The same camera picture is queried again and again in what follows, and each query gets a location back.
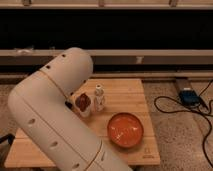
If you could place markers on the blue power adapter box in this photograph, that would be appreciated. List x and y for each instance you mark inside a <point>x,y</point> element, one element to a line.
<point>189,97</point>

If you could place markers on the clear plastic bottle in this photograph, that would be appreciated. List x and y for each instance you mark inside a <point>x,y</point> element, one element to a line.
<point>99,99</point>

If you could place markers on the cup with brown contents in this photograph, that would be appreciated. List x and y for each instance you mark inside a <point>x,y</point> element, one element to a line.
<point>83,104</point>

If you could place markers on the wooden board table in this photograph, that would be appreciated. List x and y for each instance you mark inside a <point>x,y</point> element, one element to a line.
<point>123,95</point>

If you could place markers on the black clamp at left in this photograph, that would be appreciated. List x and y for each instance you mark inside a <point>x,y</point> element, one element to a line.
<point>9,138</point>

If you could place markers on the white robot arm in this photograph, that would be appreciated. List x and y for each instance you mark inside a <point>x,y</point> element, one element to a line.
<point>38,106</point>

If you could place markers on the orange bowl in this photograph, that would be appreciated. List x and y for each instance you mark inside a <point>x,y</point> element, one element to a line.
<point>125,130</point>

